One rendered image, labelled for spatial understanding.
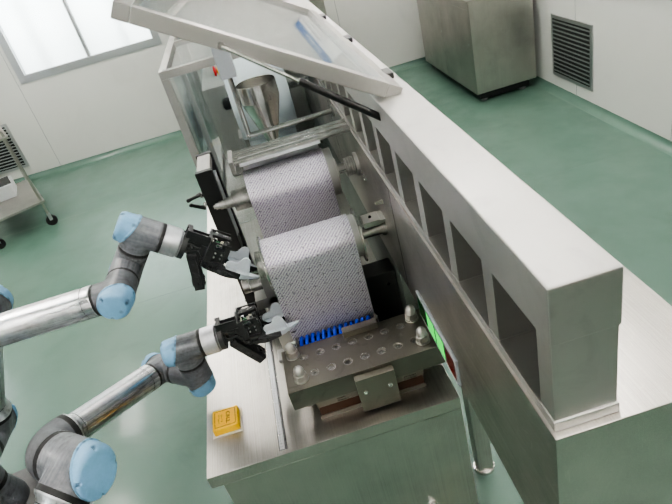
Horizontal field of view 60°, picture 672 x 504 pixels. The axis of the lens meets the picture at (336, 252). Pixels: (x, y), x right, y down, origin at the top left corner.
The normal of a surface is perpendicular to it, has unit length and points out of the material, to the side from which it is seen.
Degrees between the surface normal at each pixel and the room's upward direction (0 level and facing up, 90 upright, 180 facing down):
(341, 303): 90
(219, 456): 0
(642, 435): 90
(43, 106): 90
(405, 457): 90
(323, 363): 0
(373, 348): 0
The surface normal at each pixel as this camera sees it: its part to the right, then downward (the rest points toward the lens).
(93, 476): 0.91, -0.04
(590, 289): 0.18, 0.49
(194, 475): -0.23, -0.82
